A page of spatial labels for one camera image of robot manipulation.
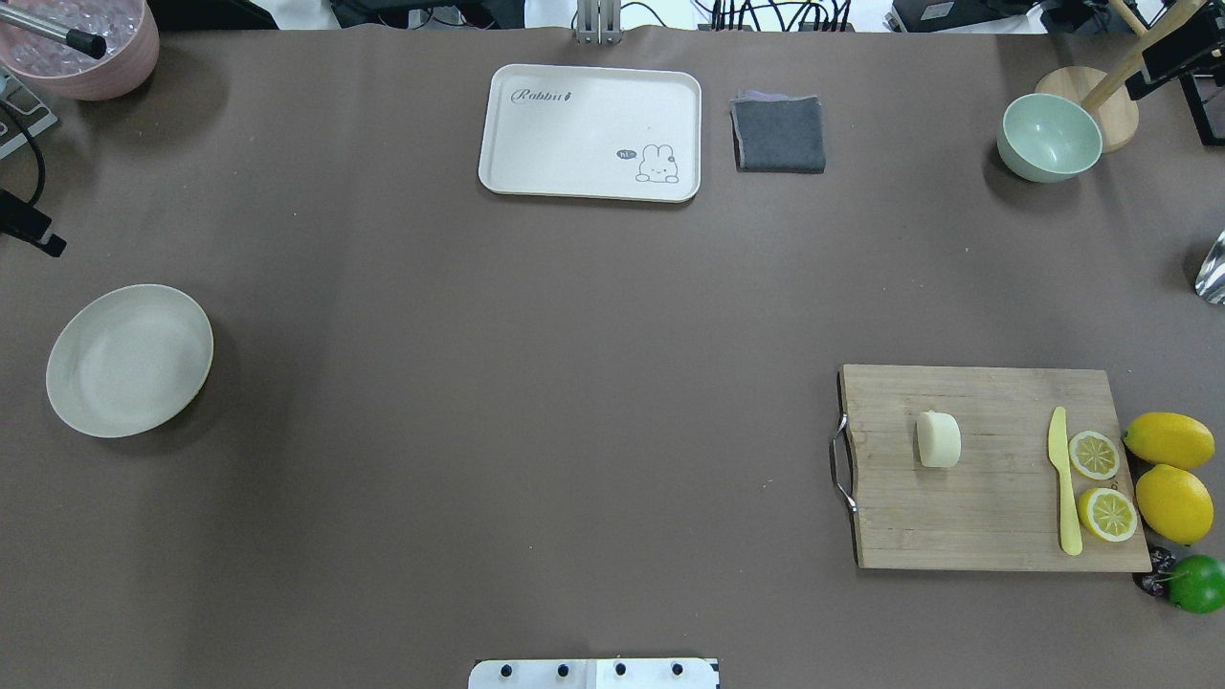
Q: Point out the cream rabbit tray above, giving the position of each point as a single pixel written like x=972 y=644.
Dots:
x=592 y=133

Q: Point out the white steamed bun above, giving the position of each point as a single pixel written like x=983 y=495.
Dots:
x=939 y=439

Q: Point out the grey folded cloth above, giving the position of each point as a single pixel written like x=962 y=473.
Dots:
x=777 y=133

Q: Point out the wooden cutting board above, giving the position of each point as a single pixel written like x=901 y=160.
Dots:
x=997 y=509

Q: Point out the yellow plastic knife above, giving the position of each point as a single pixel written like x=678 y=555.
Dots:
x=1070 y=540

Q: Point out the mint green bowl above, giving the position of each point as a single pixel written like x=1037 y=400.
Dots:
x=1047 y=139

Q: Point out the beige round plate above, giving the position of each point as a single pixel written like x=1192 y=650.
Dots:
x=129 y=361

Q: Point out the lemon half upper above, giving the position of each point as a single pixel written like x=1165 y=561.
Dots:
x=1095 y=455

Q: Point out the lemon half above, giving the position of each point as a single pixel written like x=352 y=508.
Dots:
x=1108 y=514
x=1095 y=455

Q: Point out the lemon half lower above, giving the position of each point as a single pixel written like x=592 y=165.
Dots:
x=1108 y=514

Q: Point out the wooden cup tree stand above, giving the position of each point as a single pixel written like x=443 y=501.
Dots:
x=1185 y=37

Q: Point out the whole lemon far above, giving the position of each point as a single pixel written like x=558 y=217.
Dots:
x=1170 y=438

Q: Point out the whole lemon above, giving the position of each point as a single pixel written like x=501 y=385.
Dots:
x=1170 y=438
x=1175 y=504

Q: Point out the pink bowl of ice cubes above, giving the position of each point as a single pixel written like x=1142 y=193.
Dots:
x=128 y=27

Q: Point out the whole lemon near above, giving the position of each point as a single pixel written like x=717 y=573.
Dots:
x=1175 y=504

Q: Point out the steel ice scoop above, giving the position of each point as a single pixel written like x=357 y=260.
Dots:
x=1209 y=283

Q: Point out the steel muddler with black tip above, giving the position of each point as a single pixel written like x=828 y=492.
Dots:
x=89 y=44

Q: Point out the green lime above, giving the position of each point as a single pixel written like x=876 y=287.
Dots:
x=1196 y=584

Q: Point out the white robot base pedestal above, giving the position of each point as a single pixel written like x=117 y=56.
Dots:
x=612 y=672

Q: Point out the white wire cup rack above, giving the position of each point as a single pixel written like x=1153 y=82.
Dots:
x=28 y=109

